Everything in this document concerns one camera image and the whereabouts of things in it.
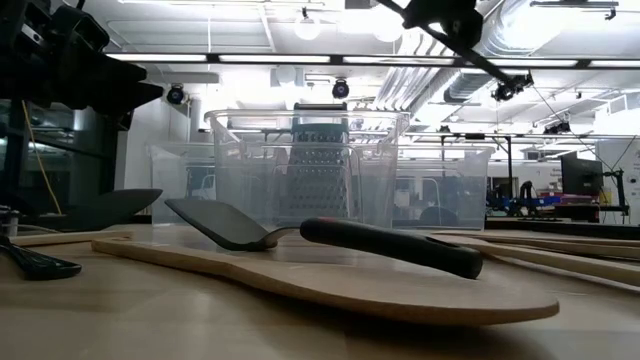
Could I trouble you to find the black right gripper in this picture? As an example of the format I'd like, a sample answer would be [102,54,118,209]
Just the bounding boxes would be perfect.
[402,0,484,51]

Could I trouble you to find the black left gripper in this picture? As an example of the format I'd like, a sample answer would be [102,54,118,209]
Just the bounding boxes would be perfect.
[29,47,165,115]

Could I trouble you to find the long dark kitchen knife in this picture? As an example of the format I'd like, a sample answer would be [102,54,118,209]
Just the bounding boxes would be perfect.
[374,0,519,85]

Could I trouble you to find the black spoon with red accent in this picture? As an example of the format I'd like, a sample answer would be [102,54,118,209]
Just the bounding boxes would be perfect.
[37,188,164,232]

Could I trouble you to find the black spatula with metal neck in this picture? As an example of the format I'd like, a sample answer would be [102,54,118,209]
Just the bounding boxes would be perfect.
[164,198,484,280]

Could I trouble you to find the long wooden utensil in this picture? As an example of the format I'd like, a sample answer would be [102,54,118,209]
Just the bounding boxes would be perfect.
[479,249,640,294]

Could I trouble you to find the large wooden spoon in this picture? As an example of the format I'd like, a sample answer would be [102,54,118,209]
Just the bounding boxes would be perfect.
[91,234,560,327]

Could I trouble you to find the clear plastic bin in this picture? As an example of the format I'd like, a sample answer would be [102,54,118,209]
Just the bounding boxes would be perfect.
[204,108,411,234]
[148,142,221,226]
[394,144,496,232]

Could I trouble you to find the round white ceiling lamp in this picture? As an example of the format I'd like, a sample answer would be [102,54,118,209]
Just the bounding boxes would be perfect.
[293,14,322,42]

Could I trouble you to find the long ceiling light bar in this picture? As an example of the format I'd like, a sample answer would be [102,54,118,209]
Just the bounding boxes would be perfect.
[107,52,640,69]

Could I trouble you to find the wooden slotted spatula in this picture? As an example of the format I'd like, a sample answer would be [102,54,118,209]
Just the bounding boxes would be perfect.
[9,230,134,248]

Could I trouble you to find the small grey cylinder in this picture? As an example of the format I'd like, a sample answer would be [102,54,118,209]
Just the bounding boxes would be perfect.
[0,207,21,237]

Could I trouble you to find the black monitor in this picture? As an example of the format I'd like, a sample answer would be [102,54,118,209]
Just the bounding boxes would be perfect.
[559,151,605,199]

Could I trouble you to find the glossy black plastic utensil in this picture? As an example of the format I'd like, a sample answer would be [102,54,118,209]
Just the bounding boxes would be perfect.
[0,233,83,281]

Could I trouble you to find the teal metal box grater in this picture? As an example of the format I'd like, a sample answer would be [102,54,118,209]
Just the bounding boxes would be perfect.
[277,102,354,226]

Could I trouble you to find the cluttered background workbench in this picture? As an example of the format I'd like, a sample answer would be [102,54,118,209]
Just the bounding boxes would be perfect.
[487,187,631,225]

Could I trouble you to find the silver ventilation duct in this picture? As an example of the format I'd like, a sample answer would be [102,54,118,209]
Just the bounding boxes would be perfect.
[442,0,591,104]

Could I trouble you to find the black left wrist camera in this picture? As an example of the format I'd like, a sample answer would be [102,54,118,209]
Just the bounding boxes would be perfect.
[49,3,111,51]

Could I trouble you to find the yellow cable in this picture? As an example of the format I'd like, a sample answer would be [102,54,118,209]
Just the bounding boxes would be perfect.
[20,99,64,216]

